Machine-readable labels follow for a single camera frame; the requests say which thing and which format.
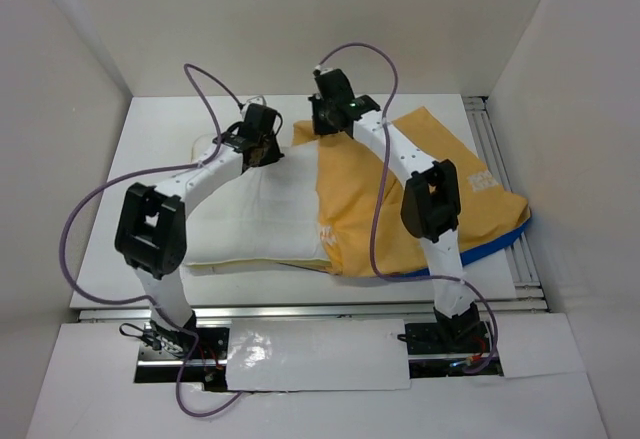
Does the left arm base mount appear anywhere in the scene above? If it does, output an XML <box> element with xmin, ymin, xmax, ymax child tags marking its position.
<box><xmin>118</xmin><ymin>316</ymin><xmax>232</xmax><ymax>393</ymax></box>

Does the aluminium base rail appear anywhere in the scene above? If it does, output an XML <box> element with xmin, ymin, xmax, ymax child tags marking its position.
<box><xmin>79</xmin><ymin>296</ymin><xmax>549</xmax><ymax>323</ymax></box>

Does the purple cable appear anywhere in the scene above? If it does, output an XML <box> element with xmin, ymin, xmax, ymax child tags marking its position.
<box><xmin>58</xmin><ymin>62</ymin><xmax>271</xmax><ymax>418</ymax></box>
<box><xmin>313</xmin><ymin>42</ymin><xmax>501</xmax><ymax>375</ymax></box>

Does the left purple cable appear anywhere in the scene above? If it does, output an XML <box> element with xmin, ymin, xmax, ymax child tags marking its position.
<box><xmin>58</xmin><ymin>62</ymin><xmax>271</xmax><ymax>418</ymax></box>

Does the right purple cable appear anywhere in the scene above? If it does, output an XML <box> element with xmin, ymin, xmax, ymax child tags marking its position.
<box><xmin>313</xmin><ymin>42</ymin><xmax>501</xmax><ymax>375</ymax></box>

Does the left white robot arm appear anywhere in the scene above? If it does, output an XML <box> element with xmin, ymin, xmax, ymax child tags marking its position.
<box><xmin>115</xmin><ymin>103</ymin><xmax>283</xmax><ymax>358</ymax></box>

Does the orange pillowcase with blue back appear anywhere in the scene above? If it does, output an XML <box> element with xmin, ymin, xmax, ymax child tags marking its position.
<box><xmin>293</xmin><ymin>107</ymin><xmax>531</xmax><ymax>278</ymax></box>

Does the white pillow with yellow edge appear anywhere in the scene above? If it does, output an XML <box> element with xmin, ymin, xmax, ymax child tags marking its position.
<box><xmin>184</xmin><ymin>142</ymin><xmax>330</xmax><ymax>268</ymax></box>

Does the aluminium side rail frame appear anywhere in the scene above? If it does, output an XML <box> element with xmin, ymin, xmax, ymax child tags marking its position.
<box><xmin>462</xmin><ymin>95</ymin><xmax>551</xmax><ymax>313</ymax></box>

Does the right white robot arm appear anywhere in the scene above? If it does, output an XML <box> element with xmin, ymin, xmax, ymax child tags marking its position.
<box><xmin>309</xmin><ymin>65</ymin><xmax>480</xmax><ymax>351</ymax></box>

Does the white cover plate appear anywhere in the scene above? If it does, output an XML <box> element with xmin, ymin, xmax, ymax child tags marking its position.
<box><xmin>225</xmin><ymin>319</ymin><xmax>410</xmax><ymax>392</ymax></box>

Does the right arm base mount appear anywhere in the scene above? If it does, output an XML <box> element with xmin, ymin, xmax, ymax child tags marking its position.
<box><xmin>396</xmin><ymin>314</ymin><xmax>503</xmax><ymax>379</ymax></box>

